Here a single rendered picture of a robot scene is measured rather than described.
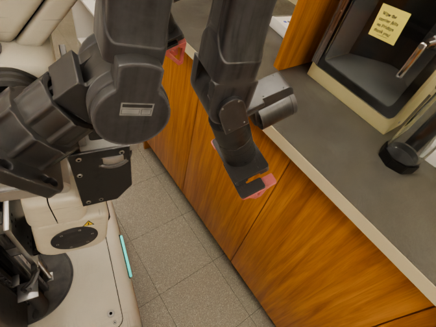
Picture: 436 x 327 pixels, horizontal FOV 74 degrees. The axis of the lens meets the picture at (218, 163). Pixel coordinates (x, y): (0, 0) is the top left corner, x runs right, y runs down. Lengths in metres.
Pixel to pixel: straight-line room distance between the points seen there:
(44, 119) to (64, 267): 1.00
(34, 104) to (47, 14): 0.13
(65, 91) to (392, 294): 0.80
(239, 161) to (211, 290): 1.10
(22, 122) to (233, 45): 0.22
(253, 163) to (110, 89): 0.29
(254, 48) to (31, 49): 0.27
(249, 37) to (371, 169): 0.60
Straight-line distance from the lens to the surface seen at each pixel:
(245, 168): 0.49
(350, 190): 0.76
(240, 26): 0.31
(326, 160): 0.78
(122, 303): 1.20
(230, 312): 1.51
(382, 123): 0.97
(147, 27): 0.28
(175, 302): 1.48
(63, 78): 0.32
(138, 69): 0.27
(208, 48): 0.34
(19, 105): 0.34
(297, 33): 1.00
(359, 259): 0.86
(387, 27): 0.92
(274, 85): 0.42
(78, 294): 1.23
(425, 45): 0.83
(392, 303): 0.89
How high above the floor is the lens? 1.44
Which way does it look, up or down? 49 degrees down
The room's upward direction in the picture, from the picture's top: 17 degrees clockwise
